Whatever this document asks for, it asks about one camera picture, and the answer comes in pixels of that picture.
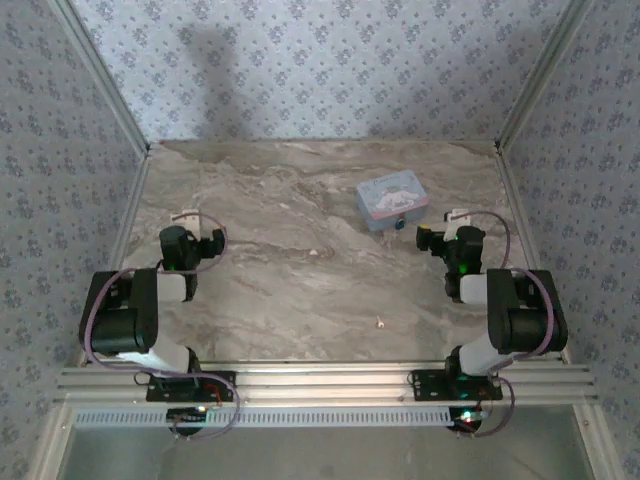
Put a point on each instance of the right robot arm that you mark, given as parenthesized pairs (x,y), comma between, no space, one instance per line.
(505,310)

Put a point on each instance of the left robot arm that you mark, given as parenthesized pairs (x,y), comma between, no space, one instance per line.
(147,310)

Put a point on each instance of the cartoon rabbit tin box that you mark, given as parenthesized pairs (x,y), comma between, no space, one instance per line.
(392,197)

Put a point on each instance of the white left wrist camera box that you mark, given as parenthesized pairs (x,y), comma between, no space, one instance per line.
(186,220)

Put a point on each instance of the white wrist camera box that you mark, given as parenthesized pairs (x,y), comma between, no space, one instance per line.
(186,220)
(454,219)

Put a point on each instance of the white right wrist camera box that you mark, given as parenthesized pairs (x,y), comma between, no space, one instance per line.
(454,219)

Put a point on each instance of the aluminium frame rail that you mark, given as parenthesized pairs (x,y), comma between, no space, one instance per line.
(325,382)

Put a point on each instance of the aluminium corner post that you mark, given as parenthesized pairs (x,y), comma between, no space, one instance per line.
(107,80)
(542,75)

